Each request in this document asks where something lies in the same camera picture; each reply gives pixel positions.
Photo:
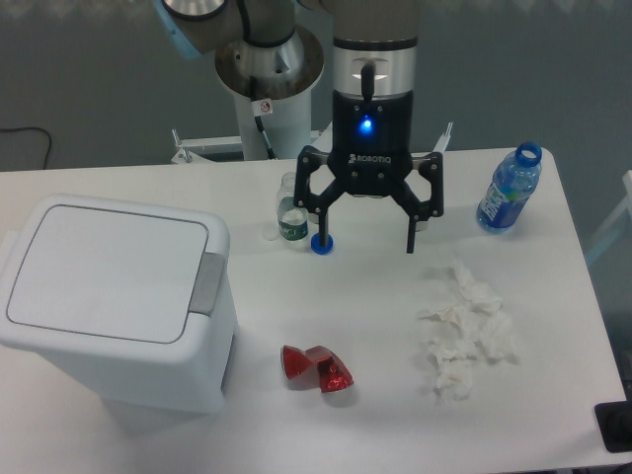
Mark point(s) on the white push-lid trash can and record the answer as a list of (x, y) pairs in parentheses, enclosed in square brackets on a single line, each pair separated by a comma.
[(132, 300)]

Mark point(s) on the crumpled white tissue paper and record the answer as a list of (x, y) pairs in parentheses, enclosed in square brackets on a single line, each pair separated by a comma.
[(476, 327)]

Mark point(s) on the blue plastic bottle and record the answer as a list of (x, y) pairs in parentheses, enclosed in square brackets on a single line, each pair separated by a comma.
[(513, 182)]

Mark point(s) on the black device at edge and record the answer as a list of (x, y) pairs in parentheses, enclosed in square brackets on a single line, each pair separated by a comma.
[(614, 422)]

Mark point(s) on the crushed red can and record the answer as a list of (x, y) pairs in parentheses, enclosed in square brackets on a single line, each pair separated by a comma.
[(333, 375)]

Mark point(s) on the blue bottle cap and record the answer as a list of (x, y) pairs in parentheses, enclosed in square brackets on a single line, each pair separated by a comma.
[(320, 248)]

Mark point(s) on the white frame at right edge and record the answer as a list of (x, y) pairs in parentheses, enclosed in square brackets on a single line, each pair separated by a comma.
[(613, 227)]

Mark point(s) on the clear plastic bottle green label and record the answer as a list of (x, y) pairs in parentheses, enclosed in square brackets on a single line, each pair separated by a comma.
[(291, 220)]

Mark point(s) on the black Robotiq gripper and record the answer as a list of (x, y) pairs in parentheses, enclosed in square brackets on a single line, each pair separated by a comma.
[(370, 143)]

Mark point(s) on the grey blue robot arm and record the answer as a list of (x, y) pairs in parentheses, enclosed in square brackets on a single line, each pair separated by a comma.
[(263, 54)]

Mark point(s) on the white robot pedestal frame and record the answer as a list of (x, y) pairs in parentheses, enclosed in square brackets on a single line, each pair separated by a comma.
[(268, 128)]

